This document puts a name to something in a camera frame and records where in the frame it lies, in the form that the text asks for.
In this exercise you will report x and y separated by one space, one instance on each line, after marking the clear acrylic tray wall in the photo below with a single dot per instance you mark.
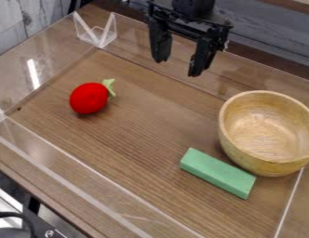
104 168

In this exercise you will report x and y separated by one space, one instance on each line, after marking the black table leg bracket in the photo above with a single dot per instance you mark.
41 228

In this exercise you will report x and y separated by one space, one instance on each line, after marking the clear acrylic corner bracket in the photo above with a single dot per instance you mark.
96 36

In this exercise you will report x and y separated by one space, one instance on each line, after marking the light wooden bowl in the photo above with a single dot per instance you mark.
263 132

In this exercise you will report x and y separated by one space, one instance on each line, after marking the green rectangular block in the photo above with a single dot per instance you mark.
220 174

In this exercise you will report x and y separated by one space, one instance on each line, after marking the red plush strawberry toy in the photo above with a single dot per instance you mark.
88 97

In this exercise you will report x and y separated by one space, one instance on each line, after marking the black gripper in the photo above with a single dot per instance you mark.
191 19

